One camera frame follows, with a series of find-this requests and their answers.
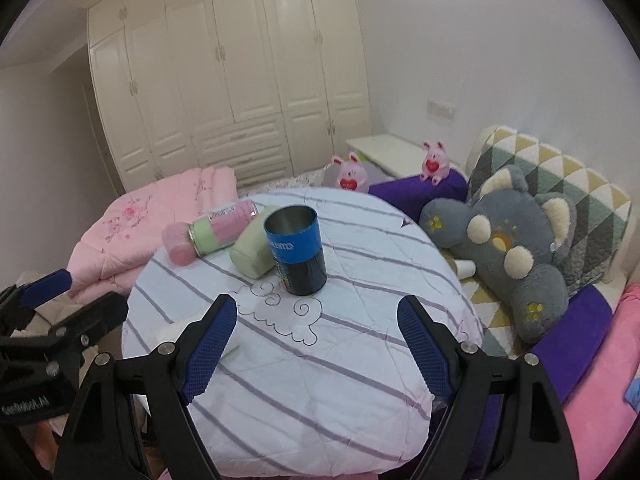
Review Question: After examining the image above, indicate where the blue black metal cup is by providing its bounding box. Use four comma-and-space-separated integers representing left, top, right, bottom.
264, 205, 326, 296

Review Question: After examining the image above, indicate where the light green plastic cup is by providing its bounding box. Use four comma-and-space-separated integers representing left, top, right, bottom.
230, 205, 279, 280

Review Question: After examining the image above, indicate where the beige jacket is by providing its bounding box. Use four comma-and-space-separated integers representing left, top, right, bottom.
12, 285, 122, 360

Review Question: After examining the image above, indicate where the pink fleece blanket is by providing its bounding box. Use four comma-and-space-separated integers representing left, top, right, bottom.
564, 284, 639, 479

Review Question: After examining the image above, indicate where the folded pink quilt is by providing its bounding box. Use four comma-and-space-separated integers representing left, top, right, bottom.
67, 167, 238, 304

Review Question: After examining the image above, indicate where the pink green bottle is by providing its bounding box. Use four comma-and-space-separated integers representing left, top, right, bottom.
162, 200, 259, 266

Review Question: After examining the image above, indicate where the striped white table cloth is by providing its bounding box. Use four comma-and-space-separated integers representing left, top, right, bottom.
122, 188, 483, 478

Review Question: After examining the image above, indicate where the grey koala plush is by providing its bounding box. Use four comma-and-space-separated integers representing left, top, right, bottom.
419, 165, 577, 344

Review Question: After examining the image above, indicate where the triangle pattern quilted pillow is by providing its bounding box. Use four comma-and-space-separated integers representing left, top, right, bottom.
465, 126, 637, 295

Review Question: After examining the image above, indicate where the pink bunny plush right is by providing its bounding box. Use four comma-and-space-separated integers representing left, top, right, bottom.
420, 141, 451, 186

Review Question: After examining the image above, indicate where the pink bunny plush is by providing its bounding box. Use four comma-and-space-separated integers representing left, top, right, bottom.
331, 152, 370, 193
420, 141, 451, 186

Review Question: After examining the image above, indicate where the pink bunny plush left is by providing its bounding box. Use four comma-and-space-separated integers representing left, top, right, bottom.
331, 152, 370, 193

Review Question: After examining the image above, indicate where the white bedside table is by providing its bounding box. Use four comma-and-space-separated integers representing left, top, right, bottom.
346, 134, 427, 178

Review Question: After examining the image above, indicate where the heart pattern bed sheet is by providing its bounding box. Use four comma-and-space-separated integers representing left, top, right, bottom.
238, 165, 329, 198

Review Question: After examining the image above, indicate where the cream white wardrobe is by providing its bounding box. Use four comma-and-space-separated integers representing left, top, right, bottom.
88, 0, 371, 191

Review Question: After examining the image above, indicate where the white wall socket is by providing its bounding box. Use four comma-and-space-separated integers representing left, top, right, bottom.
426, 100, 456, 120

